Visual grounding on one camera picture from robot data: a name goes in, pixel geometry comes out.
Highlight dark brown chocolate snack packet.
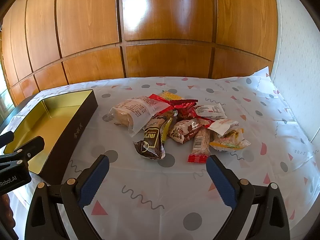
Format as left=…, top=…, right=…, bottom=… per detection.
left=134, top=110, right=178, bottom=160

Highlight yellow cracker packet green ends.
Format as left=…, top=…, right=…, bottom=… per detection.
left=159, top=90, right=183, bottom=101

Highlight rice bar red ends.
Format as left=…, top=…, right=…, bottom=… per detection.
left=188, top=128, right=210, bottom=164

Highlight clear orange snack packet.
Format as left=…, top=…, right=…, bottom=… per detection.
left=209, top=128, right=251, bottom=152

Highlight white bread pastry packet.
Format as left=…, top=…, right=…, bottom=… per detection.
left=103, top=96, right=172, bottom=137

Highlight floral red white snack packet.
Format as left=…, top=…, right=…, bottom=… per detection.
left=168, top=118, right=210, bottom=144

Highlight white nutrition label snack packet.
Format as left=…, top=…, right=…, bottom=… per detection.
left=195, top=103, right=227, bottom=120

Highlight red foil snack packet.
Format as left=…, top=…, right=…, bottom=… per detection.
left=170, top=99, right=198, bottom=120

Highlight gold tin box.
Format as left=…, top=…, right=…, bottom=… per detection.
left=4, top=89, right=98, bottom=185

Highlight patterned white tablecloth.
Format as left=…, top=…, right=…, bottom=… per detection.
left=6, top=68, right=319, bottom=239

